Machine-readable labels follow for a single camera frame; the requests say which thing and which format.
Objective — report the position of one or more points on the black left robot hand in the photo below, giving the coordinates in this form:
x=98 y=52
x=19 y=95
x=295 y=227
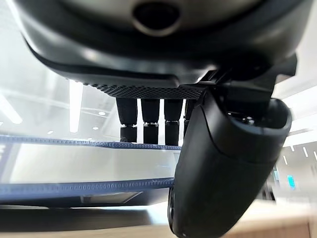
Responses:
x=213 y=153

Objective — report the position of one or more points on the blue file folder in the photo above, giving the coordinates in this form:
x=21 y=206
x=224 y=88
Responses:
x=81 y=171

